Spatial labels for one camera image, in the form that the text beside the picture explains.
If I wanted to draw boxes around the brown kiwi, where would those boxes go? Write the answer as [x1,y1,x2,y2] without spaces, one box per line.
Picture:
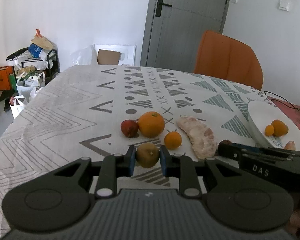
[136,143,160,168]

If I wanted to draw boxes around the peeled pomelo segment front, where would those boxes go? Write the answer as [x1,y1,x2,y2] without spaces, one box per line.
[284,141,296,151]

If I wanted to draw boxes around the peeled pomelo segment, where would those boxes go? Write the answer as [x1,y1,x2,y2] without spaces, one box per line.
[177,116,217,160]
[284,141,296,151]

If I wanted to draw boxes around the small mandarin on table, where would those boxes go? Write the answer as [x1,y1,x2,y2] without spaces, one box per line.
[164,131,182,150]

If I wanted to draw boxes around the red apple left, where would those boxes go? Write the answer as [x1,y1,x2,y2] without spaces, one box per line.
[120,120,139,138]

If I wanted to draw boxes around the peeled pomelo segment back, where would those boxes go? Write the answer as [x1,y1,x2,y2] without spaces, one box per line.
[177,116,217,160]

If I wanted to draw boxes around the small mandarin on plate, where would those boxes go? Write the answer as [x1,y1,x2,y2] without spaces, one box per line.
[264,125,274,137]

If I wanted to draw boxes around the large orange with stem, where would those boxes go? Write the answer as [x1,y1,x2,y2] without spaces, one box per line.
[138,112,165,138]

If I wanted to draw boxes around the red mat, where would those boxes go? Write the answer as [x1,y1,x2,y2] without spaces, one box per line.
[270,98,300,130]

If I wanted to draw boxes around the dark red plum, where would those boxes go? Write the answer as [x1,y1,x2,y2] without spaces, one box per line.
[219,140,232,146]

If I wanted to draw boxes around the patterned white tablecloth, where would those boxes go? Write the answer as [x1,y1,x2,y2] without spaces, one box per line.
[0,65,270,238]

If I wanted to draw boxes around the white ceramic plate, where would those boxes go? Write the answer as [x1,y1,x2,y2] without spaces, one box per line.
[247,100,300,151]

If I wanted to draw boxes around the cardboard box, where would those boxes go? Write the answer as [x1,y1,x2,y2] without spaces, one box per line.
[97,49,121,66]

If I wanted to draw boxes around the white foam board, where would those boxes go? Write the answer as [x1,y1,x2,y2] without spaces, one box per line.
[94,44,135,66]

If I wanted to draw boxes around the white plastic bag red contents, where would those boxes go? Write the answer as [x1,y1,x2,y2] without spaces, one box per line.
[30,87,42,101]

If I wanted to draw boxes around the black storage rack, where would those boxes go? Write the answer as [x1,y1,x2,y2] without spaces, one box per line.
[21,49,60,82]

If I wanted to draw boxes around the orange chair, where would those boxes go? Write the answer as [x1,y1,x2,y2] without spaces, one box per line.
[193,30,263,90]

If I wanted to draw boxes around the white shopping bag front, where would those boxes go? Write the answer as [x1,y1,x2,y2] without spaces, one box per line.
[9,95,27,119]

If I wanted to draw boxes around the white tote bag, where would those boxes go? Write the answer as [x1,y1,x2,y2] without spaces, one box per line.
[16,72,45,102]

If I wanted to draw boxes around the blue plastic bag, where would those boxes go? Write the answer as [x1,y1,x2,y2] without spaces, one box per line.
[28,43,44,58]

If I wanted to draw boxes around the grey door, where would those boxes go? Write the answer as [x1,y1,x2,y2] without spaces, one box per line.
[140,0,228,72]

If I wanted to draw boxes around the orange box on floor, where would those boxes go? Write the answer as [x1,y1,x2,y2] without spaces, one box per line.
[0,66,13,90]

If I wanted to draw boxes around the black cable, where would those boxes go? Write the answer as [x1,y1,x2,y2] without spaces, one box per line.
[263,90,300,113]

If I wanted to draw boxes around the brown paper bag orange handle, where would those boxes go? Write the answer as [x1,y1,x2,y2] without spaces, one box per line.
[31,29,54,50]

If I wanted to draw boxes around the black door handle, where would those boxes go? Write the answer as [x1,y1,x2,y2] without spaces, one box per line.
[155,0,172,17]

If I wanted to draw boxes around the white light switch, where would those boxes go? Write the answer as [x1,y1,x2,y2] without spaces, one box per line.
[278,0,290,11]

